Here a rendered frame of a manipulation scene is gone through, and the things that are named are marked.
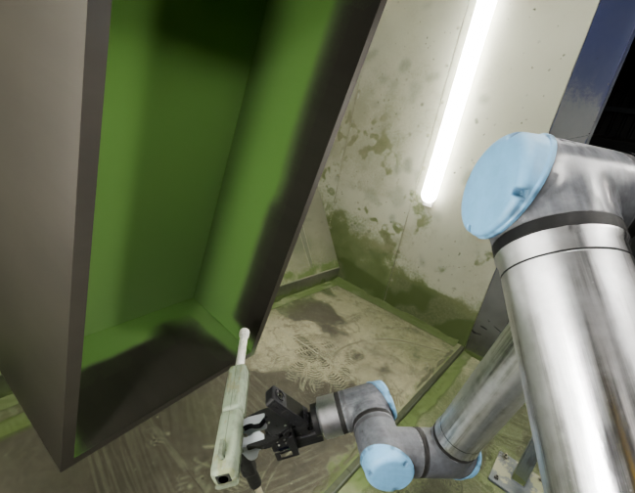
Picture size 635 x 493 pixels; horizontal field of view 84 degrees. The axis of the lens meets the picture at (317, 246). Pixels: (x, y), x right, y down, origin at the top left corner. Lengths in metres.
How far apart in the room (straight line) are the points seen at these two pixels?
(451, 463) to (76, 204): 0.77
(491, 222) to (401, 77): 2.36
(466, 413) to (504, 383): 0.11
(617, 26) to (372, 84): 1.35
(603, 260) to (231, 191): 1.03
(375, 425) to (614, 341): 0.54
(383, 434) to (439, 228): 1.89
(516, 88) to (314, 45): 1.61
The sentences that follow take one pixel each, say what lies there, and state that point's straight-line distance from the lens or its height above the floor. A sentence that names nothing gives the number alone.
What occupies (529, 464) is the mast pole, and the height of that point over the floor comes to 0.13.
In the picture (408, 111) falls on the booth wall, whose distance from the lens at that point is 2.64.
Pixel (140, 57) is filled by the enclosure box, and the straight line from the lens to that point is 0.97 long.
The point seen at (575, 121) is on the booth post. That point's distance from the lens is 2.37.
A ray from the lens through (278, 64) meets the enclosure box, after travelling 1.10.
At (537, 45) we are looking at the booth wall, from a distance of 2.48.
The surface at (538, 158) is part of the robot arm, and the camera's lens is 0.40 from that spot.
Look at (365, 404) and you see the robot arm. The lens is 0.84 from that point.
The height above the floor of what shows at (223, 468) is 0.63.
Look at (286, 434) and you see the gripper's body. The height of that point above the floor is 0.63.
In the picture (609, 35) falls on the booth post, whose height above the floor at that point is 1.91.
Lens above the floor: 1.27
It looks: 19 degrees down
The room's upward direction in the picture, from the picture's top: 11 degrees clockwise
